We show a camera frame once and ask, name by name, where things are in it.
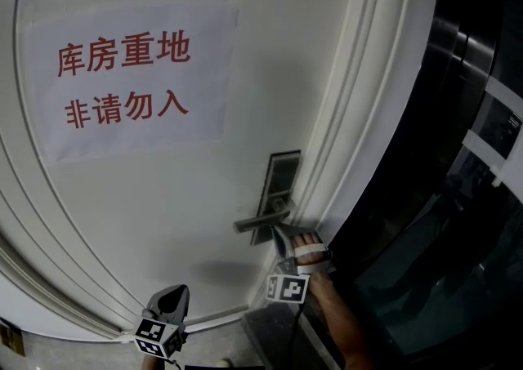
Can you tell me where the person's left forearm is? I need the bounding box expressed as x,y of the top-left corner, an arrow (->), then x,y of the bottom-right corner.
141,355 -> 181,370

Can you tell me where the dark stone plinth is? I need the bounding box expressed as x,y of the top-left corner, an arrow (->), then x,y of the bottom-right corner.
240,305 -> 340,370

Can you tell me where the person's right forearm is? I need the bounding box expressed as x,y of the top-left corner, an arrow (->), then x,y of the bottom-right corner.
304,270 -> 382,370

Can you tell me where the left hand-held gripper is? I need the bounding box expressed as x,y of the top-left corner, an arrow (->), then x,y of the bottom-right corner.
133,284 -> 192,359

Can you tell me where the silver door lock plate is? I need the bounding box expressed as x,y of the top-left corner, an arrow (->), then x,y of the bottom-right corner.
249,149 -> 302,247

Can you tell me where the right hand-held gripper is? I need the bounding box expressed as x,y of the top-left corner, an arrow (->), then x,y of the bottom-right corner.
266,223 -> 337,305

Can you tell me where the white taped paper sheet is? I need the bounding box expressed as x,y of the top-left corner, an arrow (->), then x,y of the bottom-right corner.
461,76 -> 523,188

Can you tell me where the person's right hand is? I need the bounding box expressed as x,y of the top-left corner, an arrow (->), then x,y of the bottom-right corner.
292,232 -> 330,268

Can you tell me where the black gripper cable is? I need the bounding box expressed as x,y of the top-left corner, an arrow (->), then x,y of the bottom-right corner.
285,301 -> 306,370

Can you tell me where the cardboard box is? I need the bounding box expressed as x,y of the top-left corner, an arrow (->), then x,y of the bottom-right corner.
0,317 -> 25,357

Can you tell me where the paper notice with red lettering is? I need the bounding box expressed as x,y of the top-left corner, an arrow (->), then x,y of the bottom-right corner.
24,2 -> 240,167

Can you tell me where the silver door lever handle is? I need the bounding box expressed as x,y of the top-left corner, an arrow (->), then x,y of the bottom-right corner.
232,198 -> 297,235

